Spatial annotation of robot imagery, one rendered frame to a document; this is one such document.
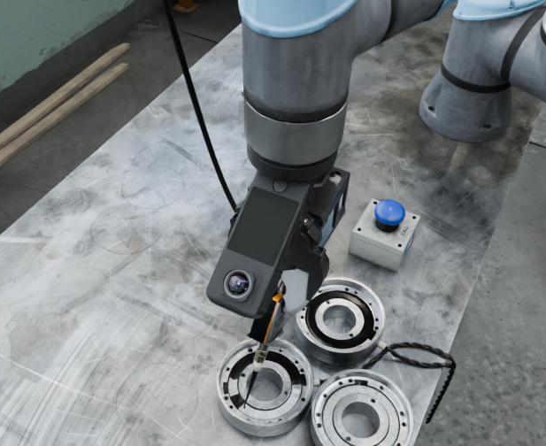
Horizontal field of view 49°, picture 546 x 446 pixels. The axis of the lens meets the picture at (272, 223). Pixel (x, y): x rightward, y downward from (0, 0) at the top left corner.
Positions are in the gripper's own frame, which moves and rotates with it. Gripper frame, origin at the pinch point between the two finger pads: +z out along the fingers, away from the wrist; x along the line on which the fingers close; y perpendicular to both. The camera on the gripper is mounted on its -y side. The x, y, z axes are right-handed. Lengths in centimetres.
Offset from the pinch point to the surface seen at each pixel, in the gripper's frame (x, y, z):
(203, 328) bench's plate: 9.9, 0.9, 13.1
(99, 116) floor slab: 127, 102, 93
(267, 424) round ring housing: -3.4, -7.6, 9.0
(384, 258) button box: -6.0, 20.4, 11.5
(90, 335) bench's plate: 21.3, -6.4, 13.0
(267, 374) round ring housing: -0.2, -1.4, 11.8
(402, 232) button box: -6.9, 23.5, 8.7
